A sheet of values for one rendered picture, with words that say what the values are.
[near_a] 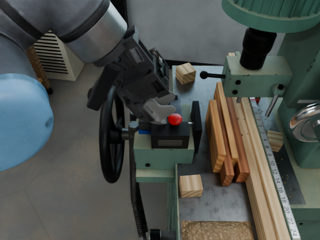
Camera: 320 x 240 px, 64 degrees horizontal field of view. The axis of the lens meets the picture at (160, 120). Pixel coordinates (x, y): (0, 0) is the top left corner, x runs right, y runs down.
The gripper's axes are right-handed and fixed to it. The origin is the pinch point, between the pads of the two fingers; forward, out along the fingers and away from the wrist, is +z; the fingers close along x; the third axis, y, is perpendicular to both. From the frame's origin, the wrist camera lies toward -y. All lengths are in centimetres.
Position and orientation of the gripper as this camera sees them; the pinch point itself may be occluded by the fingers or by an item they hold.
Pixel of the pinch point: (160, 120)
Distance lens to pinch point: 54.0
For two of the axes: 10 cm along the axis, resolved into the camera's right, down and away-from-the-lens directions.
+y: 8.6, -3.2, -3.9
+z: 5.1, 5.6, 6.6
